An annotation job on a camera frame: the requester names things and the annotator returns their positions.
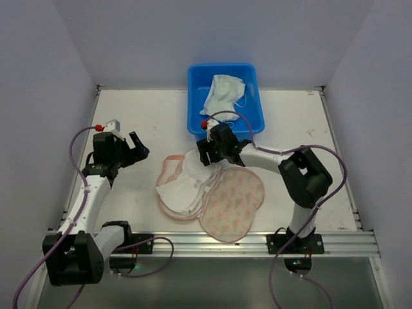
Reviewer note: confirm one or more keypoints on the floral mesh laundry bag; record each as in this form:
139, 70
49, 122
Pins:
223, 200

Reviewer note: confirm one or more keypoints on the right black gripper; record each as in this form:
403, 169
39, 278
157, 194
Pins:
210, 149

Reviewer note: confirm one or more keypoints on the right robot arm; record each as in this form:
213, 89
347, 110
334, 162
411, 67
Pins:
306, 179

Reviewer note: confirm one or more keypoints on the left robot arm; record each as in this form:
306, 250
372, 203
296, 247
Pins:
76, 253

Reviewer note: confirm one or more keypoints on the blue plastic bin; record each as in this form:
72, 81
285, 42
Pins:
199, 82

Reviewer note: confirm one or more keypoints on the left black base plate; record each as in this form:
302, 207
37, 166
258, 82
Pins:
138, 244

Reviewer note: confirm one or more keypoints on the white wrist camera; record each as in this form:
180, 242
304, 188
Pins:
207, 125
113, 126

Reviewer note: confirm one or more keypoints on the light green bra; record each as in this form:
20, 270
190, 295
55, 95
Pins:
226, 93

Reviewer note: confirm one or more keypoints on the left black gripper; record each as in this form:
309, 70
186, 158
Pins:
129, 152

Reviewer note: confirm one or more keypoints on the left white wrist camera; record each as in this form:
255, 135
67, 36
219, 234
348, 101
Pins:
113, 126

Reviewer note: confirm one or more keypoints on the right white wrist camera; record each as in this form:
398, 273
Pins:
207, 125

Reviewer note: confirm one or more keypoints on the aluminium mounting rail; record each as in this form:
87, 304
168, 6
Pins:
255, 245

